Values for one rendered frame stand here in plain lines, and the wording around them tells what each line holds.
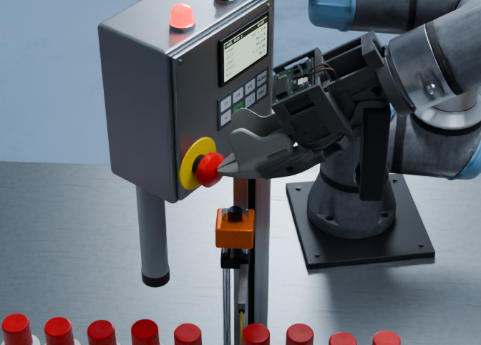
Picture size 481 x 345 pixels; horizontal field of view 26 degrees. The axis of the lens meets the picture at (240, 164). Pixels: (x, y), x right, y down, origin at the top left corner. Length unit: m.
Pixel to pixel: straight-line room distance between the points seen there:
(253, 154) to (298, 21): 3.01
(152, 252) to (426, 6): 0.46
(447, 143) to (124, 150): 0.66
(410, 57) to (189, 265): 0.82
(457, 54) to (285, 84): 0.16
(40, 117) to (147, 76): 2.53
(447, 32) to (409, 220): 0.85
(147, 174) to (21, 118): 2.47
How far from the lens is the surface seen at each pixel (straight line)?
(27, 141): 3.45
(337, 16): 1.07
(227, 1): 1.08
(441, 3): 1.06
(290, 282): 1.68
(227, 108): 1.11
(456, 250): 1.77
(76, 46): 3.93
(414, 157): 1.66
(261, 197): 1.27
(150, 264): 1.30
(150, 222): 1.26
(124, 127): 1.10
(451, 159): 1.66
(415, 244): 1.75
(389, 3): 1.06
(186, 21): 1.03
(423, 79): 0.98
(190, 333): 1.25
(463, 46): 0.97
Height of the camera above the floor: 1.99
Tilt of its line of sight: 37 degrees down
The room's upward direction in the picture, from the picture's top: straight up
